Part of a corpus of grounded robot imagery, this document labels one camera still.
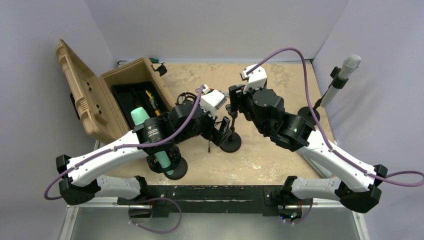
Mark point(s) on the black round shock-mount stand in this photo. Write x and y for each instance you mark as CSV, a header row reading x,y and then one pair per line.
x,y
178,168

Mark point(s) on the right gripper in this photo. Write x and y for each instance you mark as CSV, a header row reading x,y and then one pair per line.
x,y
236,93

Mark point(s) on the yellow screwdriver in toolbox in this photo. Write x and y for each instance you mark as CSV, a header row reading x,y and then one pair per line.
x,y
153,103

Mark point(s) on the black aluminium mounting rail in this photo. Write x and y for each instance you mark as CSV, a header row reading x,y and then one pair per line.
x,y
268,200

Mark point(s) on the black stand right side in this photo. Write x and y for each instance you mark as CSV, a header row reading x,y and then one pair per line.
x,y
307,113

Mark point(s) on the mint green microphone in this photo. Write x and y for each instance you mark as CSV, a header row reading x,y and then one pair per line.
x,y
139,116

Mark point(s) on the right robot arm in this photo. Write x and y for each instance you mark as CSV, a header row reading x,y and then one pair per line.
x,y
354,185

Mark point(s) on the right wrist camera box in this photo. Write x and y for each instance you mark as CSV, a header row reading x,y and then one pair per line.
x,y
256,80

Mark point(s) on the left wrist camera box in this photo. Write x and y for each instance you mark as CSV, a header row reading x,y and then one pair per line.
x,y
211,101

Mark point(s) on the silver grey microphone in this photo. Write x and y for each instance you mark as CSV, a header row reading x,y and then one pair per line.
x,y
340,76

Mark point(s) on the black round-base mic stand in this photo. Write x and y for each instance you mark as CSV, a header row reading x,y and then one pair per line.
x,y
233,142

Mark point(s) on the tan plastic toolbox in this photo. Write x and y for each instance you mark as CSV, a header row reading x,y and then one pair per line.
x,y
97,108

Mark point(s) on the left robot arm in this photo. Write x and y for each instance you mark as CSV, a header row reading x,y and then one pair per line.
x,y
155,139

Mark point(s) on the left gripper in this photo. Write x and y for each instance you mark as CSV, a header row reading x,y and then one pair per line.
x,y
212,134

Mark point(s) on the green-handled tool behind toolbox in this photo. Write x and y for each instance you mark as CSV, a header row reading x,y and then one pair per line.
x,y
155,61

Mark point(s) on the black tripod shock-mount stand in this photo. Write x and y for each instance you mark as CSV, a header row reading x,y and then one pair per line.
x,y
187,99

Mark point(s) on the red-handled adjustable wrench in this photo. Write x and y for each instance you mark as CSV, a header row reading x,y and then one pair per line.
x,y
225,94

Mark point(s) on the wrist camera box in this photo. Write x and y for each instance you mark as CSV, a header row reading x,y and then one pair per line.
x,y
211,101
256,80

